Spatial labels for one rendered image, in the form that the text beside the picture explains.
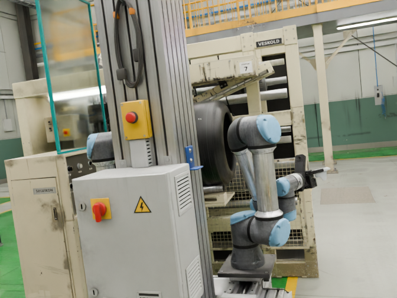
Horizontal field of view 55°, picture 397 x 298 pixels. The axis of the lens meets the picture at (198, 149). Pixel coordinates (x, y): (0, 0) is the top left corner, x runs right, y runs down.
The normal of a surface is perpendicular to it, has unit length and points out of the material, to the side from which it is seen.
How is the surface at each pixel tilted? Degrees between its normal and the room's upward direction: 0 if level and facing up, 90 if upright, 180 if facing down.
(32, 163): 90
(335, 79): 90
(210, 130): 71
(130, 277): 91
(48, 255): 90
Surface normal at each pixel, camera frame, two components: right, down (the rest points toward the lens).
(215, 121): 0.43, -0.40
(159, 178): -0.31, 0.11
